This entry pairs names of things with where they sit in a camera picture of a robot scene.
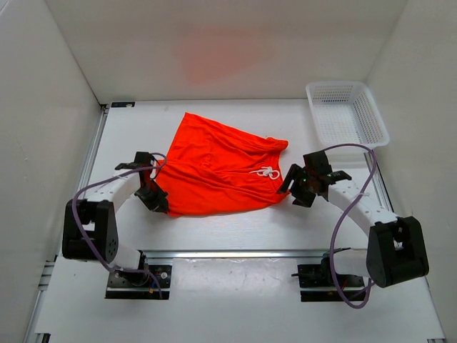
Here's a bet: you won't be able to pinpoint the black corner label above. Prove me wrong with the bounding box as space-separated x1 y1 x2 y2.
111 101 136 108

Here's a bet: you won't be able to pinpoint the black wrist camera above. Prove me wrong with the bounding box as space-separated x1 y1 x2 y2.
115 151 156 170
303 151 352 184

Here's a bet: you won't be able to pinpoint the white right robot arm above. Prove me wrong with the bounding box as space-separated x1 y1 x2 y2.
278 164 429 288

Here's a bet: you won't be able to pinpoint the aluminium table edge rail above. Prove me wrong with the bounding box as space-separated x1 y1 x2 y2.
142 249 358 260

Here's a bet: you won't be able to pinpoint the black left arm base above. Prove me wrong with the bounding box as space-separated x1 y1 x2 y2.
105 257 173 300

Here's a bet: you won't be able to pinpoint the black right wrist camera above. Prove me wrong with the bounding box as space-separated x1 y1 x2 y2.
303 151 352 184

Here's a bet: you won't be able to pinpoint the white plastic mesh basket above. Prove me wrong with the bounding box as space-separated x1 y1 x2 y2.
306 81 390 155

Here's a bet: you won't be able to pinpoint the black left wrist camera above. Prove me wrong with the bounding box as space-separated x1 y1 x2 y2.
115 151 156 170

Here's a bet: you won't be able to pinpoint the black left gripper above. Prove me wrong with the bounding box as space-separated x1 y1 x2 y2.
134 179 169 214

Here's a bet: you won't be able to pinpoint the aluminium left frame rail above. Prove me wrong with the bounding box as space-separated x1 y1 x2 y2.
23 104 110 342

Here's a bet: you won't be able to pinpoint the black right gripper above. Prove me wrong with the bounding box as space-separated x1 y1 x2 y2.
276 164 316 208

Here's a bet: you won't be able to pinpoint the white shorts drawstring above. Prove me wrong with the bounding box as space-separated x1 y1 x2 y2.
250 166 281 180

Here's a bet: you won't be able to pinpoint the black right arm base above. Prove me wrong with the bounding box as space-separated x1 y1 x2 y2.
291 253 366 303

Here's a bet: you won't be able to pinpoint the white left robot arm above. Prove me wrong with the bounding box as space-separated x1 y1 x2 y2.
61 166 169 286

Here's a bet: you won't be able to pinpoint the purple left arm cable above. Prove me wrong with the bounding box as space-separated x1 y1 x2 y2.
72 152 169 299

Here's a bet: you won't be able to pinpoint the orange mesh shorts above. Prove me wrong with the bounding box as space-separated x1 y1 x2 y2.
156 113 288 217

